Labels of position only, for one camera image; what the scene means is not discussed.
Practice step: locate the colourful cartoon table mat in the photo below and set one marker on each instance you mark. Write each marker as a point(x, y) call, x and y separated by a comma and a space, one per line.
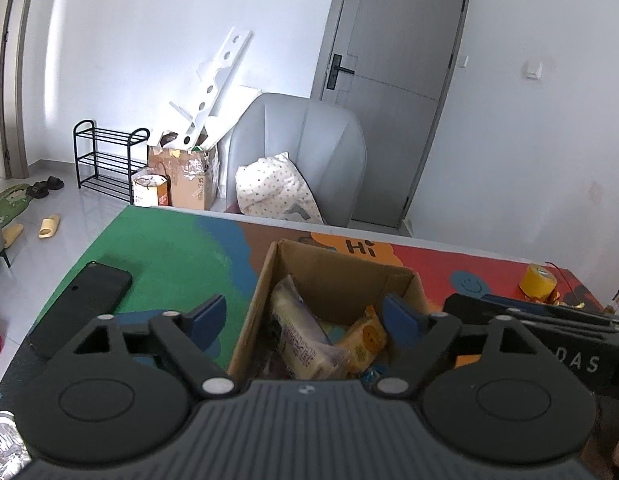
point(178, 259)

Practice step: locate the white perforated board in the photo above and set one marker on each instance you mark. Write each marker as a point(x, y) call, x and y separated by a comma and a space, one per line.
point(196, 104)

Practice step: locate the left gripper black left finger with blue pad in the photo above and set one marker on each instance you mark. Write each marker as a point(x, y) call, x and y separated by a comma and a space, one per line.
point(117, 392)

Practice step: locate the brown cardboard box on floor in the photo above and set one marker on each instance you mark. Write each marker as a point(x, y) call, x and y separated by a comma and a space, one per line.
point(192, 176)

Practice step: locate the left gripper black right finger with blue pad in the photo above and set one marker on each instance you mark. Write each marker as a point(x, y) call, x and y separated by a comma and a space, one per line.
point(492, 391)

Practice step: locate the black door handle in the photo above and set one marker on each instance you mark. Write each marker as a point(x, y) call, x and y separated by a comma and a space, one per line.
point(340, 78)

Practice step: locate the white paper bucket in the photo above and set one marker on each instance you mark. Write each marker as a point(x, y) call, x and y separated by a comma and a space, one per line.
point(150, 190)

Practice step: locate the white light switch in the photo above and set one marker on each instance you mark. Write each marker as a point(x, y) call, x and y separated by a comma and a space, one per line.
point(533, 69)

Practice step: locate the open cardboard box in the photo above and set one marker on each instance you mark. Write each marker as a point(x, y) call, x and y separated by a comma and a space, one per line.
point(336, 287)

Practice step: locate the beige cracker packet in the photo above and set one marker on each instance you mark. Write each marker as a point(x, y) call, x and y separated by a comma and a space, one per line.
point(303, 345)

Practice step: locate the beige slipper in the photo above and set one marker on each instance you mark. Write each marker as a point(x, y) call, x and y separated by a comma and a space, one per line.
point(49, 226)
point(11, 233)

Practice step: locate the black smartphone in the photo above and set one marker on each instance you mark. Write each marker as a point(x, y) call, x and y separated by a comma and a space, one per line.
point(97, 289)

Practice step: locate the yellow tape roll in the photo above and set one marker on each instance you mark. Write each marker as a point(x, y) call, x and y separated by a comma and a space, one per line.
point(538, 283)

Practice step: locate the black sandals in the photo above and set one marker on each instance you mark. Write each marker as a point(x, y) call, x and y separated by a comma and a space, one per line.
point(41, 189)

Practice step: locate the purple snack packet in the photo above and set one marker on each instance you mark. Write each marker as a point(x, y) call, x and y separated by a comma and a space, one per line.
point(268, 364)

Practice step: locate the orange snack packet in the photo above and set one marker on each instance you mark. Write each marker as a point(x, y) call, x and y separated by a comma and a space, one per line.
point(364, 341)

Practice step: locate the silver foil bag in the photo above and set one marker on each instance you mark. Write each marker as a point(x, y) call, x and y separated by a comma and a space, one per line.
point(13, 453)

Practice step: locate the black shoe rack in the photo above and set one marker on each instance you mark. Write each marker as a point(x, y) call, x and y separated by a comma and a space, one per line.
point(106, 160)

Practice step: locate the white dotted pillow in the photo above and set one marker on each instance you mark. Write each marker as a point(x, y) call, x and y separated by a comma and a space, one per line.
point(273, 188)

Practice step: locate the yellow toy clutter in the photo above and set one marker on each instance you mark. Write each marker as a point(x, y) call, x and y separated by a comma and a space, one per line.
point(555, 299)

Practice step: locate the grey armchair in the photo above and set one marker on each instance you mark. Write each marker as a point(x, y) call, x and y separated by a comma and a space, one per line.
point(325, 142)

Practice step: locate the green floor mat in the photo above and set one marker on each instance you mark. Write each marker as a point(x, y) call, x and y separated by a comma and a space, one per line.
point(13, 201)

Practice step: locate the grey door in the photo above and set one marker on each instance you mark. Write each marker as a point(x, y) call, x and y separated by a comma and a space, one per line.
point(403, 53)

